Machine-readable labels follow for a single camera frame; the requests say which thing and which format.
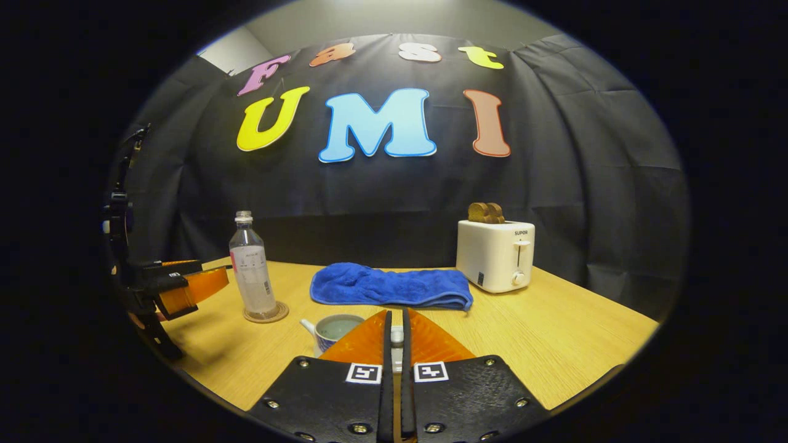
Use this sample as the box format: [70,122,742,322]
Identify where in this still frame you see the white toaster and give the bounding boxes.
[456,219,536,295]

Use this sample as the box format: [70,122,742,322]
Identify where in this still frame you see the blue towel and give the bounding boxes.
[309,262,475,312]

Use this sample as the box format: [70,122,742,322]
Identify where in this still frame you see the clear plastic water bottle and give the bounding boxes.
[228,210,279,320]

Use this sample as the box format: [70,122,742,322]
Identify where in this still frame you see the black backdrop cloth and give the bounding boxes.
[108,34,690,321]

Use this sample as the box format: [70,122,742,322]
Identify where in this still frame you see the white blue-patterned teacup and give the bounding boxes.
[300,313,366,358]

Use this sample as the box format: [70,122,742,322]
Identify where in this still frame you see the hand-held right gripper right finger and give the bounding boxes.
[400,308,550,443]

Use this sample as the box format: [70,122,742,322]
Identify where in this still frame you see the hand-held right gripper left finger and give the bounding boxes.
[248,309,395,443]

